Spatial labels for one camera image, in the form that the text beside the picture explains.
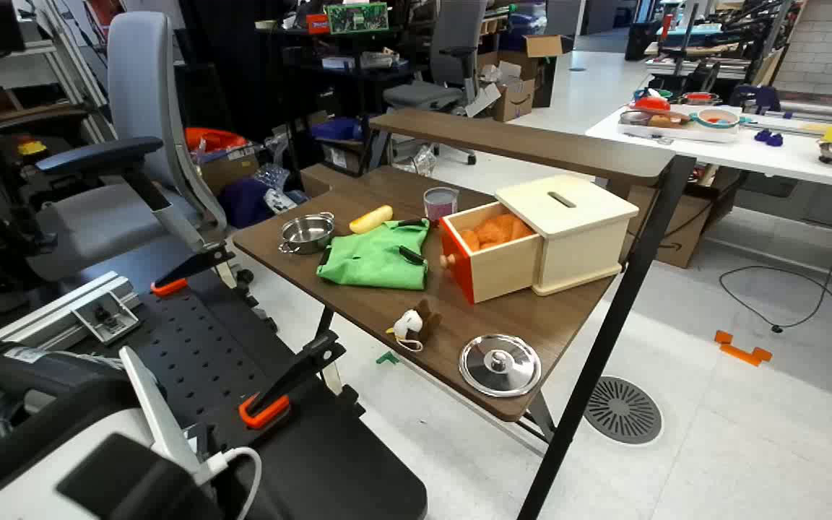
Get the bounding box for tray of colourful toys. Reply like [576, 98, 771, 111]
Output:
[617, 92, 749, 138]

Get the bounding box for orange-red drawer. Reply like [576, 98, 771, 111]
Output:
[437, 200, 546, 307]

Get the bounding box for white work table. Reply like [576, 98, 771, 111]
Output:
[585, 92, 832, 197]

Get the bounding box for grey office chair with armrests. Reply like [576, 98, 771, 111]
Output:
[24, 9, 231, 282]

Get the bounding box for orange floor marker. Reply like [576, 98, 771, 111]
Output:
[712, 329, 775, 369]

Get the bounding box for light wooden box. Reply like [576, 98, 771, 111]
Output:
[494, 174, 643, 297]

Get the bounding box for stacked cardboard boxes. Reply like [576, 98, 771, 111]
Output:
[478, 35, 566, 125]

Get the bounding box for cluttered white workbench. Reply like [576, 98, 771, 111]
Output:
[367, 106, 680, 184]

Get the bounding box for white device with black panel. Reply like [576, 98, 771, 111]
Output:
[0, 384, 231, 520]

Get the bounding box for grey swivel office chair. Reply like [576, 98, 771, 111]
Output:
[381, 0, 489, 167]

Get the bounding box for black table frame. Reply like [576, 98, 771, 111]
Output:
[313, 152, 700, 520]

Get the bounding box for metal bowl front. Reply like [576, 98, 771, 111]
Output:
[456, 329, 543, 399]

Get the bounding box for black floor cable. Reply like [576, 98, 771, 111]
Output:
[716, 161, 832, 334]

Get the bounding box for pink translucent cup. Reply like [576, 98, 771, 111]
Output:
[419, 184, 462, 225]

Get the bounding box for green circuit board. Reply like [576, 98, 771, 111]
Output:
[323, 0, 393, 37]

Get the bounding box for orange bin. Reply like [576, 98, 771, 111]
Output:
[183, 125, 251, 157]

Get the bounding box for round floor drain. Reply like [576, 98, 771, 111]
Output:
[585, 376, 667, 447]

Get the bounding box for aluminium extrusion rail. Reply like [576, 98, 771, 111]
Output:
[0, 272, 143, 347]

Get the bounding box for cardboard box under shelf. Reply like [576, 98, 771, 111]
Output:
[624, 178, 719, 272]

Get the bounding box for black orange bar clamp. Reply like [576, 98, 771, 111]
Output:
[151, 242, 238, 301]
[238, 329, 349, 433]

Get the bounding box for orange cloth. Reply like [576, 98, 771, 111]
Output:
[459, 210, 539, 255]

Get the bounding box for white cable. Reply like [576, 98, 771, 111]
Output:
[206, 444, 267, 520]

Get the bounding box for green towel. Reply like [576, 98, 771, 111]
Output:
[316, 217, 433, 294]

